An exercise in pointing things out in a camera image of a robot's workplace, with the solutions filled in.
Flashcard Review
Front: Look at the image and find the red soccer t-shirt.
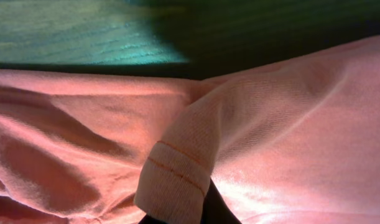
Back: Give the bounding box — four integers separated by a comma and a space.
0, 36, 380, 223

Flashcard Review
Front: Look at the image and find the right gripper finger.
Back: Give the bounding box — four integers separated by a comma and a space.
137, 179, 240, 224

